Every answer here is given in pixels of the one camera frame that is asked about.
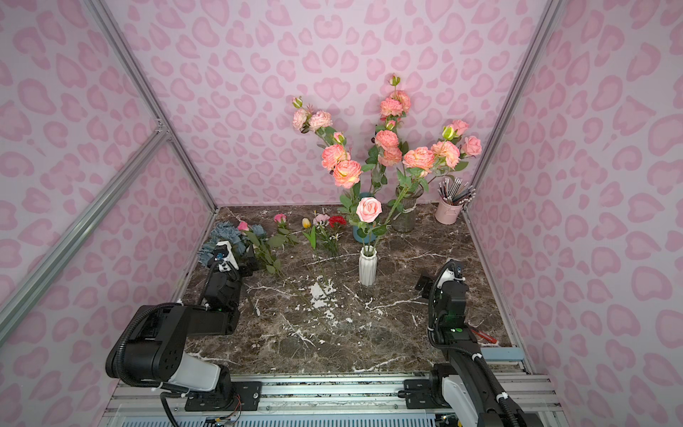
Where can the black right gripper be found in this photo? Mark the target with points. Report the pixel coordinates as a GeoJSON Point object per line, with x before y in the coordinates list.
{"type": "Point", "coordinates": [427, 286]}

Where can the white ribbed ceramic vase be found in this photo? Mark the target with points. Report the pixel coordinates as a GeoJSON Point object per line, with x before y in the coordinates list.
{"type": "Point", "coordinates": [368, 261]}

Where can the clear ribbed glass vase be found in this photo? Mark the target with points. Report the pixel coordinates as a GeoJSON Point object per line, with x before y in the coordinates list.
{"type": "Point", "coordinates": [403, 220]}

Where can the teal cylindrical vase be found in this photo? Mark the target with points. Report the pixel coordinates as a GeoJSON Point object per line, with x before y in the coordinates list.
{"type": "Point", "coordinates": [368, 210]}

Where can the light pink carnation flower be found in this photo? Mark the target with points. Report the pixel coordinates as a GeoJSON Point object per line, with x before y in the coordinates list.
{"type": "Point", "coordinates": [321, 220]}

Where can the pale pink rose stem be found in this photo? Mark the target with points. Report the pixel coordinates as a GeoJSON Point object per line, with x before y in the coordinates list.
{"type": "Point", "coordinates": [378, 228]}

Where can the large pink peony branch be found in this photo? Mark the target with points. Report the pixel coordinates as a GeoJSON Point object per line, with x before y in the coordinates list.
{"type": "Point", "coordinates": [423, 164]}

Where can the light pink rose with stem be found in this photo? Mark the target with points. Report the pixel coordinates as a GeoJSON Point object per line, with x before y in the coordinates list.
{"type": "Point", "coordinates": [470, 148]}

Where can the coral peony flower branch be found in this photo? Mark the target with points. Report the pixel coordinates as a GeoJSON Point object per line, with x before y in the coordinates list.
{"type": "Point", "coordinates": [384, 154]}

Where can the pale pink peony branch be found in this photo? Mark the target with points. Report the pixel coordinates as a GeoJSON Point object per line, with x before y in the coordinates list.
{"type": "Point", "coordinates": [308, 120]}

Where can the pink rose with long stem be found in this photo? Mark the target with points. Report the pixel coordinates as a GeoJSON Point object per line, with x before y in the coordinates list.
{"type": "Point", "coordinates": [460, 127]}

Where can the pink peony flower branch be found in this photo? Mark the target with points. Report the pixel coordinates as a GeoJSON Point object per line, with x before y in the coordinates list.
{"type": "Point", "coordinates": [394, 108]}

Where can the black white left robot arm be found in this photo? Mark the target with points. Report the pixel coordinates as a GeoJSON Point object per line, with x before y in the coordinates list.
{"type": "Point", "coordinates": [150, 353]}

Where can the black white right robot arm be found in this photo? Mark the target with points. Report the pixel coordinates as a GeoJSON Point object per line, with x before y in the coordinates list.
{"type": "Point", "coordinates": [465, 382]}

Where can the bunch of artificial flowers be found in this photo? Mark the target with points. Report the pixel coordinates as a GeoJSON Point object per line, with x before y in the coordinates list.
{"type": "Point", "coordinates": [263, 246]}

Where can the red pen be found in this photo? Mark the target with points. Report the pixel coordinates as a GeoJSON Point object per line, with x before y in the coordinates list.
{"type": "Point", "coordinates": [486, 337]}

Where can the blue grey artificial flower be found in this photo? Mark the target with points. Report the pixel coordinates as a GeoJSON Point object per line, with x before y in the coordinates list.
{"type": "Point", "coordinates": [225, 231]}

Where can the yellow tulip flower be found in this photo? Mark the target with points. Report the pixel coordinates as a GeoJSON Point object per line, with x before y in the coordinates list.
{"type": "Point", "coordinates": [309, 232]}

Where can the pink cup of straws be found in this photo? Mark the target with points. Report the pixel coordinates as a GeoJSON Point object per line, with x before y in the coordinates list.
{"type": "Point", "coordinates": [455, 194]}

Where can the red carnation flower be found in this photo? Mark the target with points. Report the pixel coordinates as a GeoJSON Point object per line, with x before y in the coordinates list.
{"type": "Point", "coordinates": [335, 228]}

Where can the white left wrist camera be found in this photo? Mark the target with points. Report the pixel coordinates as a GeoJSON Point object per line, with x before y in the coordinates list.
{"type": "Point", "coordinates": [223, 257]}

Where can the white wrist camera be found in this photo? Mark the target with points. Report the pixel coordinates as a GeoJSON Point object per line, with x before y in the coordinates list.
{"type": "Point", "coordinates": [451, 271]}
{"type": "Point", "coordinates": [223, 257]}

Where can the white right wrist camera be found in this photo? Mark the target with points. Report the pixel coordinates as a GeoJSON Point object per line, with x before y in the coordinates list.
{"type": "Point", "coordinates": [451, 271]}

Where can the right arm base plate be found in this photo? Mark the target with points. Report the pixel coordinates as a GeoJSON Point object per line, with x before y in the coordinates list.
{"type": "Point", "coordinates": [419, 394]}

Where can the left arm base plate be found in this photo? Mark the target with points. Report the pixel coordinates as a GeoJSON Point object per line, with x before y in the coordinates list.
{"type": "Point", "coordinates": [227, 397]}

